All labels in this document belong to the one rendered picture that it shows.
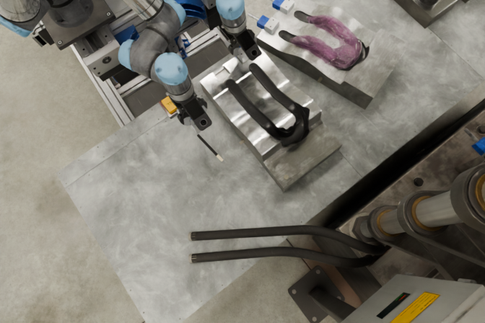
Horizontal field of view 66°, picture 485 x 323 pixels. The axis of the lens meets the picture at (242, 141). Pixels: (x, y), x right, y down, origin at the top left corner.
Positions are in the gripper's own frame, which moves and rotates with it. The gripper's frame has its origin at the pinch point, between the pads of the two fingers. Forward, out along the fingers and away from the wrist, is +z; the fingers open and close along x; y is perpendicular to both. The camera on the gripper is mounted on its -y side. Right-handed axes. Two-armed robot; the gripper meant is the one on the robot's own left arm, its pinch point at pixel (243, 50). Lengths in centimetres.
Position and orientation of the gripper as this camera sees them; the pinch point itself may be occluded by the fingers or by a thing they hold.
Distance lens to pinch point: 137.7
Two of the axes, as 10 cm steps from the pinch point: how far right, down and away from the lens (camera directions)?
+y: -6.1, -7.8, 1.3
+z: 0.7, 1.0, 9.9
